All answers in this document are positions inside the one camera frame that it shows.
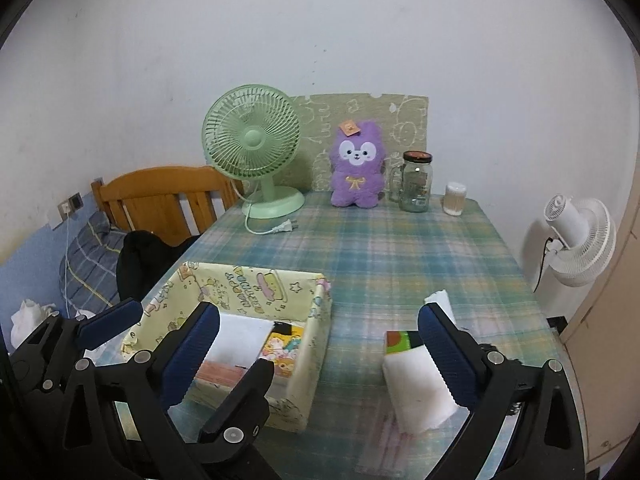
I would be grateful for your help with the wooden chair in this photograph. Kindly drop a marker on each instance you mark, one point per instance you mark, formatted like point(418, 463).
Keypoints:
point(150, 185)

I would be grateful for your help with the glass jar mug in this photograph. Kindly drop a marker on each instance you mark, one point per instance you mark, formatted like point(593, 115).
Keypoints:
point(415, 185)

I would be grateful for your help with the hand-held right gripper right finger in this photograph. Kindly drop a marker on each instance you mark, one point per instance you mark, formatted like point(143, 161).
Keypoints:
point(445, 360)

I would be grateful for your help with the green desk fan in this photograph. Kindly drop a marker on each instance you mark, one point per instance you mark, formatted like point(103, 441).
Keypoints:
point(250, 137)

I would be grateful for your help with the wall outlet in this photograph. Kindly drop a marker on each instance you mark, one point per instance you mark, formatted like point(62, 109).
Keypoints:
point(70, 205)

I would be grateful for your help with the white packet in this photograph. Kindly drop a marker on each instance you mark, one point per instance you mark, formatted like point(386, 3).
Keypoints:
point(240, 335)

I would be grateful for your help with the plaid pillow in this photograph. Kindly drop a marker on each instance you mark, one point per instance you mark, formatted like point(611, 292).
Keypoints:
point(90, 260)

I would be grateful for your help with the yellow cartoon print storage box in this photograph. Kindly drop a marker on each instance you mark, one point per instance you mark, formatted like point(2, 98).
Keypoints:
point(240, 280)

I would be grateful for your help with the plaid tablecloth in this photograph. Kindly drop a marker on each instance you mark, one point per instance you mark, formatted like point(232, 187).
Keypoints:
point(380, 270)

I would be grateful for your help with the beige wooden cabinet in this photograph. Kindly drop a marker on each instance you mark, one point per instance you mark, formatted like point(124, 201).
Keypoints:
point(605, 335)

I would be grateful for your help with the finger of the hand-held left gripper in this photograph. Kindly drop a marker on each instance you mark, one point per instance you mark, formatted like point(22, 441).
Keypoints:
point(110, 321)

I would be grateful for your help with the white crumpled cloth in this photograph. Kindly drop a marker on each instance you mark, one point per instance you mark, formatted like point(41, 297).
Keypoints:
point(30, 317)

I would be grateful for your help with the pink packet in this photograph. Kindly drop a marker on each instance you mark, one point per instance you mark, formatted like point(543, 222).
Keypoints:
point(220, 375)

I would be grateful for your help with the cotton swab container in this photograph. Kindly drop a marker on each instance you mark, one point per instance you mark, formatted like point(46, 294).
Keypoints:
point(456, 200)

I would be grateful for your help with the purple plush toy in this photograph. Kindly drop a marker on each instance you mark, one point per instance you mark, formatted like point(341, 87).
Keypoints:
point(356, 180)

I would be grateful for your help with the green label tissue pack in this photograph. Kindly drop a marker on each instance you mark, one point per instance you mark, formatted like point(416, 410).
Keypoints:
point(415, 390)

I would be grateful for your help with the white clip fan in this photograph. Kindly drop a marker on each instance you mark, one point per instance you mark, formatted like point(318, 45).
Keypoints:
point(590, 245)

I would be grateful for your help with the cartoon print tissue pack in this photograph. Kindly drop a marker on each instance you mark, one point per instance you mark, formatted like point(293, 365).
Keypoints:
point(282, 351)

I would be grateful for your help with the green patterned wall cloth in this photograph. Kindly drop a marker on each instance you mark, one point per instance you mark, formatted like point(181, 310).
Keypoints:
point(320, 120)

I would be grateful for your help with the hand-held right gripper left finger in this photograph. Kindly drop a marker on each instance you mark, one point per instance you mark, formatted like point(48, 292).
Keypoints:
point(192, 355)

